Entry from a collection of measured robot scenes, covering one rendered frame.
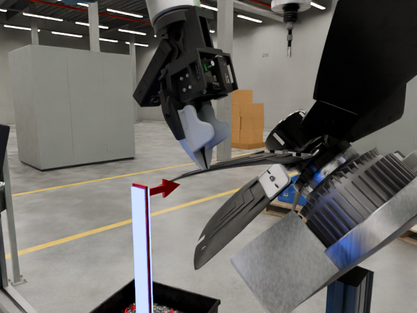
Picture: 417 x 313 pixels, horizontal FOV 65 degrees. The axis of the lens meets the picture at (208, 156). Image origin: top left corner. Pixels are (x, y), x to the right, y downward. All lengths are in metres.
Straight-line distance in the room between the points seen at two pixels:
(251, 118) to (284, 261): 8.29
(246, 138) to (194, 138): 8.50
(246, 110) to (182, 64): 8.46
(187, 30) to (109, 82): 6.69
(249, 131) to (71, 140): 4.52
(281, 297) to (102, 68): 6.70
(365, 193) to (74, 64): 6.50
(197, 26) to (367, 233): 0.41
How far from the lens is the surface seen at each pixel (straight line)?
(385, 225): 0.58
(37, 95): 6.60
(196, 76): 0.44
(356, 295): 0.79
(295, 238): 0.63
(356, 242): 0.59
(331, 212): 0.62
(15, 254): 2.76
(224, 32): 6.97
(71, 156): 6.85
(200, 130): 0.44
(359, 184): 0.62
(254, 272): 0.61
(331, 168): 0.65
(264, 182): 0.76
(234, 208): 0.78
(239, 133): 9.07
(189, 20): 0.46
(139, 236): 0.39
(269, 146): 0.72
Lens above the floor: 1.29
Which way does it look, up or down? 10 degrees down
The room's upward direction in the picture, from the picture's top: straight up
